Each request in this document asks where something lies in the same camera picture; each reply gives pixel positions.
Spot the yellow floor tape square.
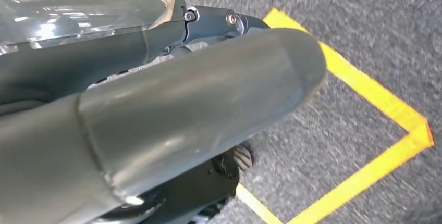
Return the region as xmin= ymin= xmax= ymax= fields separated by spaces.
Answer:
xmin=236 ymin=7 xmax=435 ymax=224

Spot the black robot leg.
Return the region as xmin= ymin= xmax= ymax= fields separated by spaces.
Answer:
xmin=93 ymin=140 xmax=255 ymax=224

